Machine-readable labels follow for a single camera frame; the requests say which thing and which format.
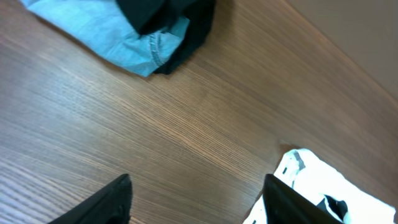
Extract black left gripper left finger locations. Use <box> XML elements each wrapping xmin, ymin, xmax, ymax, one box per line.
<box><xmin>49</xmin><ymin>174</ymin><xmax>133</xmax><ymax>224</ymax></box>

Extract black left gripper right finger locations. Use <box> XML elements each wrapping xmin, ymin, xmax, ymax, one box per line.
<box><xmin>262</xmin><ymin>174</ymin><xmax>340</xmax><ymax>224</ymax></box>

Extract white Puma t-shirt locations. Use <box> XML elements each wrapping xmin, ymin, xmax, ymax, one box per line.
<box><xmin>243</xmin><ymin>149</ymin><xmax>396</xmax><ymax>224</ymax></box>

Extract light blue folded garment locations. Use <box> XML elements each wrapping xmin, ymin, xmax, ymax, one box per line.
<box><xmin>22</xmin><ymin>0</ymin><xmax>190</xmax><ymax>77</ymax></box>

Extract black garment with logo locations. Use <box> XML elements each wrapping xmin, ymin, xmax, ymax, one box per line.
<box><xmin>116</xmin><ymin>0</ymin><xmax>216</xmax><ymax>75</ymax></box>

